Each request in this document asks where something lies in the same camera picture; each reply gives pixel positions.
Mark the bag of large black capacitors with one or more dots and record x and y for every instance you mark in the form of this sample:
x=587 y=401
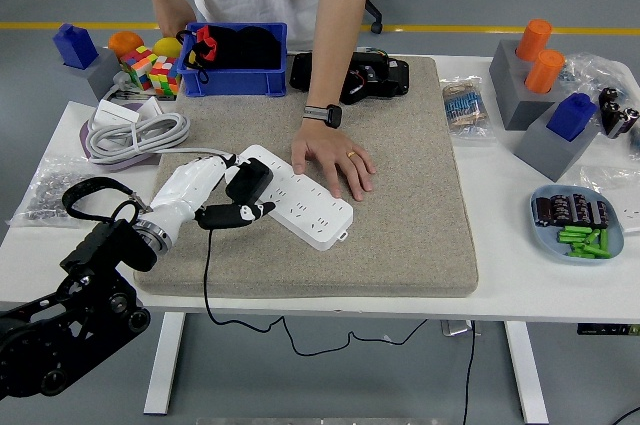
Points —
x=612 y=110

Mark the clear bag of metal nuts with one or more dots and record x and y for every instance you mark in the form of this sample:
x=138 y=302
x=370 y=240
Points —
x=40 y=190

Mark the small white zip bag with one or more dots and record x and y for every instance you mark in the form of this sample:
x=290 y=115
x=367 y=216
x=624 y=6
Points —
x=631 y=217

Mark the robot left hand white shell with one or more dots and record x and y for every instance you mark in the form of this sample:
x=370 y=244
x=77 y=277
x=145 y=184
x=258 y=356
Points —
x=185 y=185

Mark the person's left forearm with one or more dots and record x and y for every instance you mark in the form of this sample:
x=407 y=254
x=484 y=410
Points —
x=340 y=45

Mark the orange ball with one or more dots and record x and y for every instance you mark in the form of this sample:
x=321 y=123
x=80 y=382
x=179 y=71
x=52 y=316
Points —
x=124 y=42

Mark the black mechanical device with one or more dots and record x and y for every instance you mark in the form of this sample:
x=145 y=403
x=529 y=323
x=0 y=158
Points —
x=390 y=77

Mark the black pouch red trim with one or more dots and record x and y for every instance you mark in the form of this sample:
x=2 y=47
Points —
x=205 y=47

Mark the black wrist watch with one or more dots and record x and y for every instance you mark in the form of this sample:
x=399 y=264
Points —
x=331 y=116

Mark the grey two-hole block holder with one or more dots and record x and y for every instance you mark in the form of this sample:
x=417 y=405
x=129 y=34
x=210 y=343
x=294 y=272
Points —
x=506 y=85

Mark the clear bag of hardware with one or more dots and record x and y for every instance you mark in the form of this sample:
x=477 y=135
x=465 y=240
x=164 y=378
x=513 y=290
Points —
x=590 y=70

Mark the white table leg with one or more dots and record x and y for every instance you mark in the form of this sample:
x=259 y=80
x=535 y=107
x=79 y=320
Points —
x=527 y=380
x=160 y=385

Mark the black cloth pouch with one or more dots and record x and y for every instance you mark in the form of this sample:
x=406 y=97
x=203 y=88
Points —
x=255 y=47

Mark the grey-brown mat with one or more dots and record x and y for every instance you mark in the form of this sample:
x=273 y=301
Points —
x=400 y=220

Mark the light blue plate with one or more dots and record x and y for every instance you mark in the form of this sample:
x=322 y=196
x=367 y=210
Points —
x=545 y=240

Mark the black plug adapter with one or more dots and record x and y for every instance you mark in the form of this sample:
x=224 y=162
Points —
x=250 y=180

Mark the person's right hand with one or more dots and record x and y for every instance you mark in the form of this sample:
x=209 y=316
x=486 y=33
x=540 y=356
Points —
x=174 y=15

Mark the blue plastic block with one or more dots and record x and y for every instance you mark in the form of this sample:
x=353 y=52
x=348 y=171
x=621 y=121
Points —
x=75 y=47
x=571 y=117

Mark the empty clear plastic bag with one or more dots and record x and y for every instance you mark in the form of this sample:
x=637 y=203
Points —
x=610 y=177

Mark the person's left hand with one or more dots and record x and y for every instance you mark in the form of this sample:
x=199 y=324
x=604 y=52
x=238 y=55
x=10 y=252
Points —
x=332 y=155

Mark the black table control panel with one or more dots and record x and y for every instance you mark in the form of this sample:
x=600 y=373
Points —
x=600 y=329

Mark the colourful puzzle cube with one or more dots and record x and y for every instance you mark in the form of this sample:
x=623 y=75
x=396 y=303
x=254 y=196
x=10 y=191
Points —
x=162 y=77
x=137 y=65

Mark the orange cylinder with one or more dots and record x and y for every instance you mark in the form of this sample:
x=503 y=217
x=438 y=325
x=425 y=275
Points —
x=534 y=40
x=544 y=70

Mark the clear bag of resistors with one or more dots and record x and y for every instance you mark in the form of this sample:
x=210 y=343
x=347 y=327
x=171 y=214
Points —
x=465 y=110

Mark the metal bracket under table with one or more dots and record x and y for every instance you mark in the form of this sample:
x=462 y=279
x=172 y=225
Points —
x=457 y=326

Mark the white power strip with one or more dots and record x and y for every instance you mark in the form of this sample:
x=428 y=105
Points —
x=310 y=215

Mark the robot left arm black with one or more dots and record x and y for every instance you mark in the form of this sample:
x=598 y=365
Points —
x=50 y=345

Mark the grey square block holder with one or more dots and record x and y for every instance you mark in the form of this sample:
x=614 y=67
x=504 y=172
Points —
x=100 y=77
x=545 y=150

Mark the black office chair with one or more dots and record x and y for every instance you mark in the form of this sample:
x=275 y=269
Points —
x=375 y=10

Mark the green battery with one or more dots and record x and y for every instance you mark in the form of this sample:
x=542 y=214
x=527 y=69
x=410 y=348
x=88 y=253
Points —
x=572 y=239
x=580 y=255
x=592 y=251
x=575 y=234
x=585 y=246
x=574 y=229
x=603 y=240
x=591 y=237

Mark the small white wall plug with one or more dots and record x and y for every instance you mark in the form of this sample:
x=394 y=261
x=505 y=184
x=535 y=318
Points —
x=121 y=81

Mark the small white box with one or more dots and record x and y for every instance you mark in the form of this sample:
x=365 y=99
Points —
x=115 y=112

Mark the blue plastic bin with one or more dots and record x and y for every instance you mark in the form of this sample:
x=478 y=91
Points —
x=235 y=82

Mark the black cylindrical capacitor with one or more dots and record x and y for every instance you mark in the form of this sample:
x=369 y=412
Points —
x=599 y=213
x=542 y=211
x=561 y=208
x=580 y=207

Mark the yellow ball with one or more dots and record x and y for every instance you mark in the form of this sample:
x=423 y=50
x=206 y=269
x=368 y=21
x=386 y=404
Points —
x=167 y=46

